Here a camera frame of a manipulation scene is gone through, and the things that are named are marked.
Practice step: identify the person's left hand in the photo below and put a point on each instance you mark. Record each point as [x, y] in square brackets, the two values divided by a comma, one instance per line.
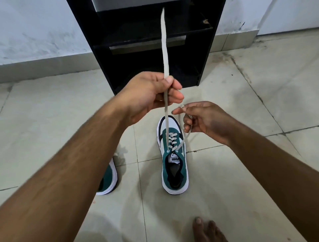
[144, 94]

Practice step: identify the person's right hand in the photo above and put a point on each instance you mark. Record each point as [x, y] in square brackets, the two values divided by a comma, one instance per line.
[211, 119]

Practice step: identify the black shoe rack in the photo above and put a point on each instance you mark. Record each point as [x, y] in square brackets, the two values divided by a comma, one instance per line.
[129, 62]

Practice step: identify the teal white sneaker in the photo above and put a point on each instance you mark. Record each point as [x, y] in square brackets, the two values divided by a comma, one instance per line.
[180, 172]
[108, 179]

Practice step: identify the person's right forearm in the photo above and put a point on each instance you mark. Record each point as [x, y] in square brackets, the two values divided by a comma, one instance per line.
[279, 174]

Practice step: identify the person's left forearm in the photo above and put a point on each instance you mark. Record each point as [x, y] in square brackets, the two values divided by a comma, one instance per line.
[54, 184]

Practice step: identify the person's right foot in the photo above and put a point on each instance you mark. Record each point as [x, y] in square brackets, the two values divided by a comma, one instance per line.
[204, 231]

